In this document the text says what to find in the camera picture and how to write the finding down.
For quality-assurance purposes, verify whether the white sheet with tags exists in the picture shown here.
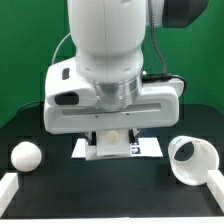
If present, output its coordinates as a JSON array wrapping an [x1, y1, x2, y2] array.
[[71, 138, 163, 160]]

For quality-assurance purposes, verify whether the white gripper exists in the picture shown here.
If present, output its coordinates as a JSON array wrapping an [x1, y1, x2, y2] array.
[[43, 78, 185, 148]]

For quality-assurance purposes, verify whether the white lamp bulb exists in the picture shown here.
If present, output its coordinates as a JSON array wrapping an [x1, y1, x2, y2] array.
[[11, 141, 42, 172]]

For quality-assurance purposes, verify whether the white left corner bracket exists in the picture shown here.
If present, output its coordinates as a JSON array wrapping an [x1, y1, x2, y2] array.
[[0, 173, 19, 217]]

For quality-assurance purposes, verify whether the white lamp base with tags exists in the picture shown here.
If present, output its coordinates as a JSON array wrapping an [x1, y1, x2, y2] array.
[[85, 129, 135, 160]]

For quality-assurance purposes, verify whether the white cylindrical lamp shade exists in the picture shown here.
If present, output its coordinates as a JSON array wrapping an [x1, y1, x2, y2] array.
[[168, 136, 220, 186]]

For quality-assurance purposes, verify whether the white corner bracket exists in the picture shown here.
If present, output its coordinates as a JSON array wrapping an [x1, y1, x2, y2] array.
[[0, 173, 19, 217], [207, 170, 224, 213]]

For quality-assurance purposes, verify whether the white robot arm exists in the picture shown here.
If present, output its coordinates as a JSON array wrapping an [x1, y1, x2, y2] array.
[[44, 0, 209, 134]]

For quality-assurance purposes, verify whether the black cable on table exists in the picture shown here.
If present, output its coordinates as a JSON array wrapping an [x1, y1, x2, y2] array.
[[19, 99, 46, 114]]

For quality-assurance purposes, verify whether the white right corner bracket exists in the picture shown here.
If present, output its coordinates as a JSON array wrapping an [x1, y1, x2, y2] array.
[[207, 170, 224, 213]]

